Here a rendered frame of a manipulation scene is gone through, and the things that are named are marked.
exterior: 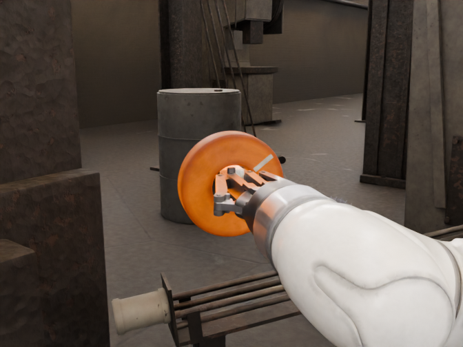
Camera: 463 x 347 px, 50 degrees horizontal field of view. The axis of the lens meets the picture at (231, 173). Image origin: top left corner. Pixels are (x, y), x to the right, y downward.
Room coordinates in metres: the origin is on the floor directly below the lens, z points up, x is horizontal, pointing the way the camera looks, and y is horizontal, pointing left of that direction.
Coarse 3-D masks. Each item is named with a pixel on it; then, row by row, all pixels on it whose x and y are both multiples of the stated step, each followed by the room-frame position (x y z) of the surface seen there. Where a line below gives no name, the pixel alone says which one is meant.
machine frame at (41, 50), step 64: (0, 0) 0.87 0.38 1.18; (64, 0) 0.96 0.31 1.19; (0, 64) 0.86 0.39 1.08; (64, 64) 0.96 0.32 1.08; (0, 128) 0.85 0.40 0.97; (64, 128) 0.95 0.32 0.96; (0, 192) 0.79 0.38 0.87; (64, 192) 0.88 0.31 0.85; (64, 256) 0.87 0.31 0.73; (64, 320) 0.86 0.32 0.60
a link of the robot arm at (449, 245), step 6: (438, 240) 0.43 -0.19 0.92; (456, 240) 0.43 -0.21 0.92; (462, 240) 0.43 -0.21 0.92; (450, 246) 0.42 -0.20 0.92; (456, 246) 0.42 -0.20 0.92; (462, 246) 0.42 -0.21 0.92; (456, 252) 0.41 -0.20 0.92; (462, 252) 0.41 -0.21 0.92; (456, 258) 0.40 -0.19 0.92; (462, 258) 0.40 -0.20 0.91; (462, 264) 0.40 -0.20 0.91; (462, 270) 0.39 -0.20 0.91; (462, 276) 0.39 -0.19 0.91; (462, 282) 0.38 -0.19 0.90; (462, 288) 0.38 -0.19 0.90; (462, 294) 0.38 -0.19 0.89; (462, 300) 0.38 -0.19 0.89; (462, 306) 0.37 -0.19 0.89; (462, 312) 0.37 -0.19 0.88; (456, 318) 0.37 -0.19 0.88; (462, 318) 0.37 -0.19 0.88; (456, 324) 0.37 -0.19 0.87; (462, 324) 0.37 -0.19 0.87; (456, 330) 0.37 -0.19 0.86; (462, 330) 0.37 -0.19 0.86; (456, 336) 0.37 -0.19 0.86; (462, 336) 0.38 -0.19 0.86; (450, 342) 0.38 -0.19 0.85; (456, 342) 0.38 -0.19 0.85; (462, 342) 0.38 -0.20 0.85
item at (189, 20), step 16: (160, 0) 4.92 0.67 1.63; (176, 0) 4.93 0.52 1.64; (192, 0) 4.83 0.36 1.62; (160, 16) 4.91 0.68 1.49; (176, 16) 4.94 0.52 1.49; (192, 16) 4.83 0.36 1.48; (368, 16) 8.88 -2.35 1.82; (160, 32) 4.91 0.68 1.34; (176, 32) 4.94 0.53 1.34; (192, 32) 4.83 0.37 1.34; (368, 32) 8.90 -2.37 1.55; (160, 48) 4.91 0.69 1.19; (176, 48) 4.94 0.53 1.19; (192, 48) 4.82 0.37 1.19; (368, 48) 8.94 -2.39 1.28; (160, 64) 4.91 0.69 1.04; (176, 64) 4.95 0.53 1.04; (192, 64) 4.82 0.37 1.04; (368, 64) 8.97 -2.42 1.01; (176, 80) 4.95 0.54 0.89; (192, 80) 4.82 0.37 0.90; (368, 80) 8.97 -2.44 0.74
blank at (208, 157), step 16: (208, 144) 0.67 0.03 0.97; (224, 144) 0.68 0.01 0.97; (240, 144) 0.69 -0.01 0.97; (256, 144) 0.69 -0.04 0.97; (192, 160) 0.67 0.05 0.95; (208, 160) 0.67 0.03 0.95; (224, 160) 0.68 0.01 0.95; (240, 160) 0.69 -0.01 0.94; (256, 160) 0.69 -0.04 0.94; (272, 160) 0.70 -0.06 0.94; (192, 176) 0.67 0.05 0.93; (208, 176) 0.67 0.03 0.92; (192, 192) 0.67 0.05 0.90; (208, 192) 0.68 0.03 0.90; (192, 208) 0.67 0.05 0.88; (208, 208) 0.68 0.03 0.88; (208, 224) 0.68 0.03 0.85; (224, 224) 0.68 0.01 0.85; (240, 224) 0.69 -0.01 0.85
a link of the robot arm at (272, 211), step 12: (276, 192) 0.49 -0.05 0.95; (288, 192) 0.48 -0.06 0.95; (300, 192) 0.47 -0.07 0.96; (312, 192) 0.47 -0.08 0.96; (264, 204) 0.48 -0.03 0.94; (276, 204) 0.47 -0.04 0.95; (288, 204) 0.45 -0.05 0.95; (264, 216) 0.47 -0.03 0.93; (276, 216) 0.45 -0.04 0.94; (264, 228) 0.46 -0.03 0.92; (264, 240) 0.46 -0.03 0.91; (264, 252) 0.46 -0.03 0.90
